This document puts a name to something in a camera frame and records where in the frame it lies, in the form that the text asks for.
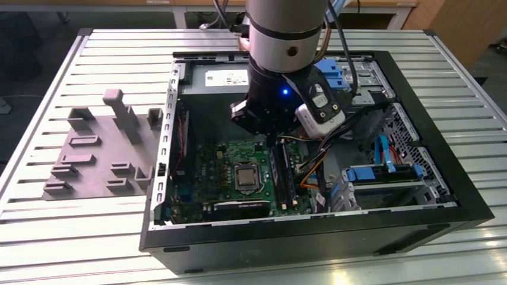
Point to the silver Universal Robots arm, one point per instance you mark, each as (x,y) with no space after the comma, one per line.
(276,35)

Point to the grey power supply unit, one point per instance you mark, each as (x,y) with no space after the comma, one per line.
(209,112)

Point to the blue plastic drive latch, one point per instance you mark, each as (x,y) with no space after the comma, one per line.
(328,66)

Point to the CPU socket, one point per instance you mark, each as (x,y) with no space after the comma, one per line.
(245,164)

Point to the green motherboard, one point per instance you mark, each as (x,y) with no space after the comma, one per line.
(209,154)

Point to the silver CPU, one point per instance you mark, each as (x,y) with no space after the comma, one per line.
(245,177)

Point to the metal drive cage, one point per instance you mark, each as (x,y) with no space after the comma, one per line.
(372,80)

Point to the hard disk in blue carrier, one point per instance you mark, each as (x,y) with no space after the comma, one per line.
(361,173)

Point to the black graphics card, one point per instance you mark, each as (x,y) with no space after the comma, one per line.
(237,212)

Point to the metal disk bay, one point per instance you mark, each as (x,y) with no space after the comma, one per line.
(388,184)

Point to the grey parts rack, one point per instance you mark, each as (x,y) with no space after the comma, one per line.
(99,142)

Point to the black open PC case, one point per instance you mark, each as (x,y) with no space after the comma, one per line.
(276,249)

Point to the wooden cabinet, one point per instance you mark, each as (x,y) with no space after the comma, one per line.
(467,23)

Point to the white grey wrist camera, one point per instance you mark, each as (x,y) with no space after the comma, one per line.
(320,124)

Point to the wooden bench white frame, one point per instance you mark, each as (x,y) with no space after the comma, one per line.
(401,15)

